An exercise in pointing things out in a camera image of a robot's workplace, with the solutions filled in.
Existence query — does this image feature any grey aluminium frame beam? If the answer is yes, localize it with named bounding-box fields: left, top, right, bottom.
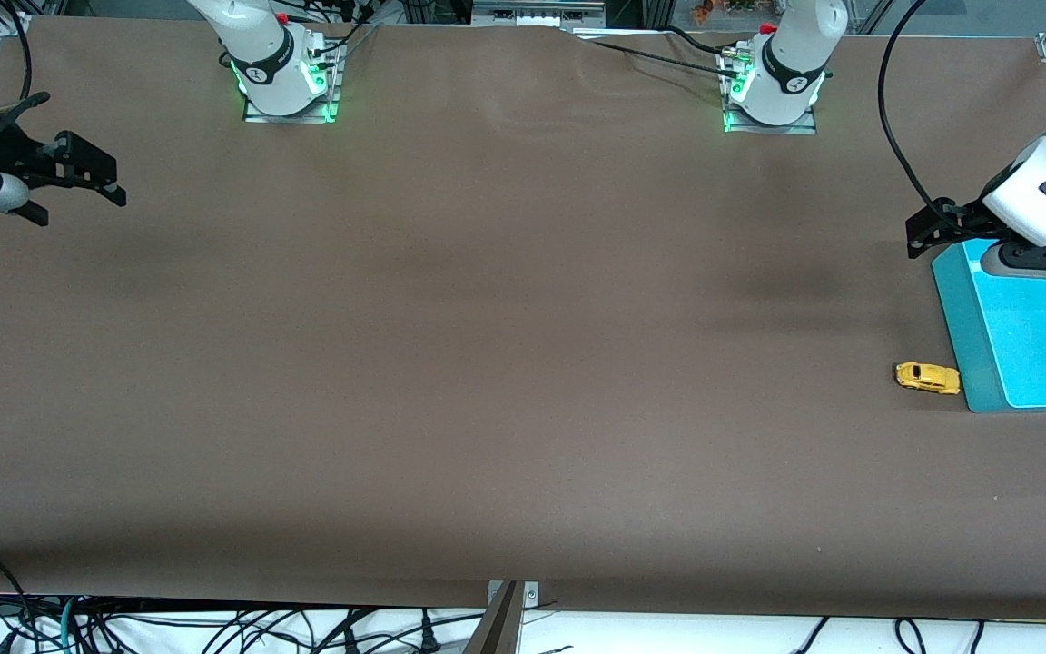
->
left=471, top=0, right=607, bottom=26

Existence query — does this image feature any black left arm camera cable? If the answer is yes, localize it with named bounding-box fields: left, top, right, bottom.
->
left=877, top=0, right=960, bottom=228

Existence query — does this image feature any teal plastic bin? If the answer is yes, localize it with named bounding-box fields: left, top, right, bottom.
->
left=930, top=238, right=1046, bottom=414

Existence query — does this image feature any long black base cable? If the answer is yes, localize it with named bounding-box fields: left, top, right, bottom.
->
left=575, top=33, right=742, bottom=83

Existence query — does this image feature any brown table cover sheet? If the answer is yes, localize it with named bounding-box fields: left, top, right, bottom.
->
left=0, top=18, right=1046, bottom=623

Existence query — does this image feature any short black base cable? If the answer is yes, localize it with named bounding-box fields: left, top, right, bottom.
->
left=664, top=25, right=751, bottom=57

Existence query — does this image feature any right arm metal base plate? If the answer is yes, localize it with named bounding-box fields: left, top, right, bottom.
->
left=243, top=36, right=343, bottom=124

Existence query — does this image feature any dark brown support beam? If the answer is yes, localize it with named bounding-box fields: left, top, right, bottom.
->
left=462, top=581, right=524, bottom=654

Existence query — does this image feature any black base cable bundle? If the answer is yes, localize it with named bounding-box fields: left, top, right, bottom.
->
left=301, top=0, right=380, bottom=64

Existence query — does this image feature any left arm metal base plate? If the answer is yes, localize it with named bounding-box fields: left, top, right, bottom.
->
left=721, top=45, right=819, bottom=135

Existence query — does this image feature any small orange item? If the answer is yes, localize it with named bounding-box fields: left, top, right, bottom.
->
left=691, top=0, right=760, bottom=21

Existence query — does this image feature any yellow beetle toy car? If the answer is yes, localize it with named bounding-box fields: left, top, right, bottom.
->
left=893, top=362, right=962, bottom=396

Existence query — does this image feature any silver metal table bracket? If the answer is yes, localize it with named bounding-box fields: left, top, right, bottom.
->
left=487, top=580, right=540, bottom=608

